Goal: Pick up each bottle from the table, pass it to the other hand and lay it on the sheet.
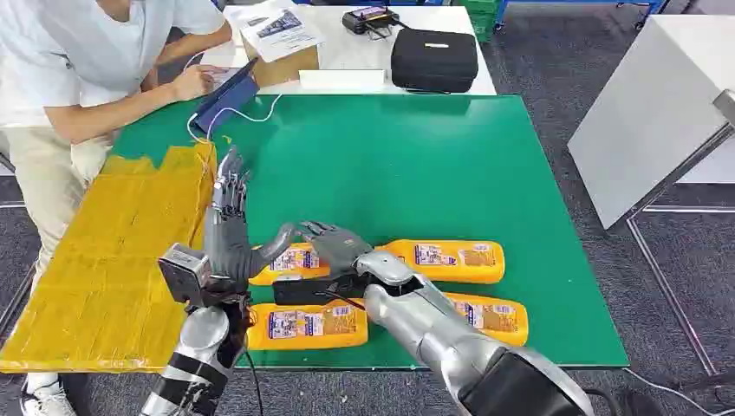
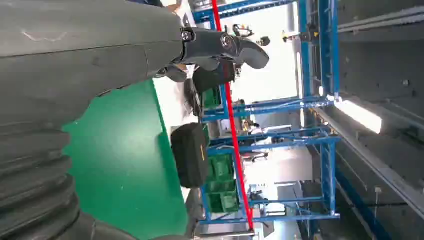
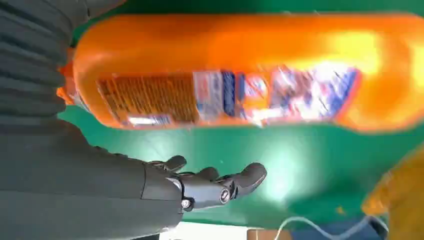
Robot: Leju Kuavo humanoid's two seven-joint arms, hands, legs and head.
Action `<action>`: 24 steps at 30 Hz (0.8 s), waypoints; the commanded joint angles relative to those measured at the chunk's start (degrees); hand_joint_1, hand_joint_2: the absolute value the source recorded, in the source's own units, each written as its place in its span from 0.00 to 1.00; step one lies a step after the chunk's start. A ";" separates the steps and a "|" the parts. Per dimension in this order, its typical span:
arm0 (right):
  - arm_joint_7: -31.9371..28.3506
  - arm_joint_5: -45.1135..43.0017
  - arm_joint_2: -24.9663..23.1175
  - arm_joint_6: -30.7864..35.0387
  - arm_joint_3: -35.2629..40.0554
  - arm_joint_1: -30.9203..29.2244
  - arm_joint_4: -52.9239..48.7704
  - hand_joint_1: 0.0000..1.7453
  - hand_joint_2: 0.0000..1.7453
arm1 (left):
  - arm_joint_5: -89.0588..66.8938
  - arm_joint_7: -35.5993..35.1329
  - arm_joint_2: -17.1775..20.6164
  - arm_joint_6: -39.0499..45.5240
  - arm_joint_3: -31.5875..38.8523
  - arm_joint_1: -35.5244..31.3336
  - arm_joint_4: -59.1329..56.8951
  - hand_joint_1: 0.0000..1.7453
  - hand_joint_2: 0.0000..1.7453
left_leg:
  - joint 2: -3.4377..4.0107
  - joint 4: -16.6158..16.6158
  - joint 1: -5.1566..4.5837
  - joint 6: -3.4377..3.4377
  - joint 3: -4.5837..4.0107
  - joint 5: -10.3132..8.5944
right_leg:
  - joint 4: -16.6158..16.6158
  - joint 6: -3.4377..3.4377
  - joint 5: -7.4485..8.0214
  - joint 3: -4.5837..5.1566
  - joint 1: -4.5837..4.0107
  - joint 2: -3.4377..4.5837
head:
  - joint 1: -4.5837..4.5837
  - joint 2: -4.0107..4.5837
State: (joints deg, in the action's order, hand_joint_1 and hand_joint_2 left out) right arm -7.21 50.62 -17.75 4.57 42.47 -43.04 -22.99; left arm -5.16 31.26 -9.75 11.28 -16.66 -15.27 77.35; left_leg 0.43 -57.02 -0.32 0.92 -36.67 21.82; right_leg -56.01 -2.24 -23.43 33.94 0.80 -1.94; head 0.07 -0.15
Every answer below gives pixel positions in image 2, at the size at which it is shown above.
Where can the black bag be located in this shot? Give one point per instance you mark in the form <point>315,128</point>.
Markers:
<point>212,78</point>

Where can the long ceiling light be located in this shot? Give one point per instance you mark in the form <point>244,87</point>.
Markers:
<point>359,116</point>

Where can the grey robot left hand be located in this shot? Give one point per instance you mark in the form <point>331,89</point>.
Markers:
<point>82,49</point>

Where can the ribbed grey left arm sleeve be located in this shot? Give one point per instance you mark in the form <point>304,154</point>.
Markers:
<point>33,182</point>

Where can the green table mat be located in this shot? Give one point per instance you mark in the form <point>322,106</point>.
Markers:
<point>116,159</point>

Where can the green plastic crate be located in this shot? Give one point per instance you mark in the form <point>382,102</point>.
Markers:
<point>211,97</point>
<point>220,168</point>
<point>222,202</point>

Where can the black zip case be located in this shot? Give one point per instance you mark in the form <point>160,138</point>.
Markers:
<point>189,155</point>

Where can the blue metal shelving rack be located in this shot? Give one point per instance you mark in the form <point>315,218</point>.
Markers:
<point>328,172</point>
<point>318,66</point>

